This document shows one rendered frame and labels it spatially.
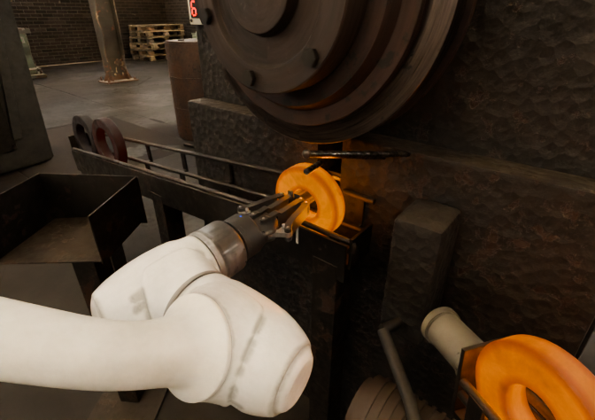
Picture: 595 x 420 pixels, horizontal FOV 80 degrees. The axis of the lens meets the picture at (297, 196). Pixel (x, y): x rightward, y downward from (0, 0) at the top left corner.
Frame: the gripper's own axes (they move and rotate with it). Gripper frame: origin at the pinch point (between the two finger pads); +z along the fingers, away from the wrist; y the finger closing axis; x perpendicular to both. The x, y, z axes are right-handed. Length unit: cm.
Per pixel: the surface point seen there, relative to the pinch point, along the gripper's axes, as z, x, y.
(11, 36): 35, 18, -292
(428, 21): -1.4, 31.1, 20.5
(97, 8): 260, 32, -649
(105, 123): 0, 0, -86
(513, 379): -16.2, -2.7, 40.7
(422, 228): -3.2, 3.4, 24.3
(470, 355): -14.1, -4.7, 36.0
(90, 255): -31, -14, -38
